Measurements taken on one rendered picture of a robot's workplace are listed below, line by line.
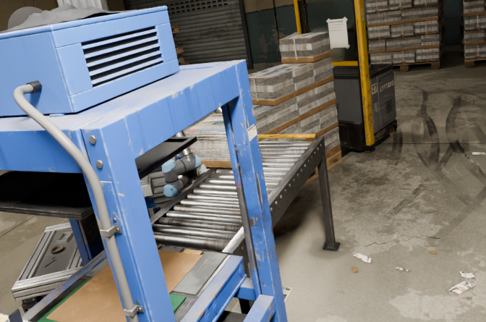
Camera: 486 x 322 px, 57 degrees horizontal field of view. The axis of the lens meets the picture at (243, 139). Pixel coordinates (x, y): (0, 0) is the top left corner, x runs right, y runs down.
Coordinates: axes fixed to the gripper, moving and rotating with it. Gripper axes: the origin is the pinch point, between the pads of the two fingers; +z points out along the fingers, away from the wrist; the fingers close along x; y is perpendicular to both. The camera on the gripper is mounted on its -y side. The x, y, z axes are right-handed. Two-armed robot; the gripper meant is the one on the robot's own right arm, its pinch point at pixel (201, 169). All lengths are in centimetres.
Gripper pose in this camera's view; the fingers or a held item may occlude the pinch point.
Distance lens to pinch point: 273.8
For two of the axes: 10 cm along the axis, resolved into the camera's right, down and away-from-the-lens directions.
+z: 4.2, -3.5, 8.4
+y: -1.6, -9.4, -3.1
